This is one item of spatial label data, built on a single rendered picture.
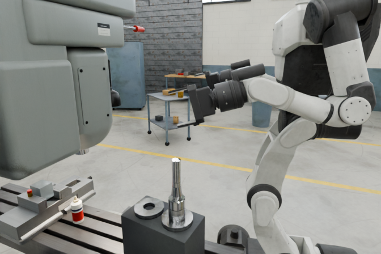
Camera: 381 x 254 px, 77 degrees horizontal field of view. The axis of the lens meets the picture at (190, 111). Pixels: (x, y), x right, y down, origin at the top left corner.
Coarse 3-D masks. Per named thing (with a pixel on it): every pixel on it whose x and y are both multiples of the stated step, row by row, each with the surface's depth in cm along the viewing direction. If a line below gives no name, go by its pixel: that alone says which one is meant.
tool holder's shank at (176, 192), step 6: (174, 162) 62; (180, 162) 63; (174, 168) 63; (180, 168) 64; (174, 174) 63; (180, 174) 64; (174, 180) 64; (180, 180) 64; (174, 186) 64; (180, 186) 65; (174, 192) 64; (180, 192) 65; (174, 198) 65
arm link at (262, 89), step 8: (256, 80) 66; (264, 80) 65; (248, 88) 67; (256, 88) 66; (264, 88) 66; (272, 88) 65; (280, 88) 65; (288, 88) 66; (256, 96) 66; (264, 96) 66; (272, 96) 66; (280, 96) 66; (288, 96) 66; (272, 104) 66; (280, 104) 66; (288, 104) 67
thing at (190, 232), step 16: (144, 208) 73; (160, 208) 71; (128, 224) 69; (144, 224) 67; (160, 224) 67; (176, 224) 65; (192, 224) 67; (128, 240) 71; (144, 240) 67; (160, 240) 64; (176, 240) 61; (192, 240) 64
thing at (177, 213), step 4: (168, 204) 66; (184, 204) 66; (168, 208) 66; (172, 208) 64; (176, 208) 64; (180, 208) 64; (184, 208) 66; (168, 212) 67; (172, 212) 65; (176, 212) 64; (180, 212) 65; (184, 212) 66; (168, 216) 67; (172, 216) 65; (176, 216) 65; (180, 216) 65; (184, 216) 66; (172, 220) 65; (176, 220) 65; (180, 220) 65
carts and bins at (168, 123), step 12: (156, 96) 439; (168, 96) 439; (180, 96) 429; (168, 108) 500; (252, 108) 537; (264, 108) 517; (156, 120) 474; (168, 120) 474; (252, 120) 544; (264, 120) 526; (168, 144) 427
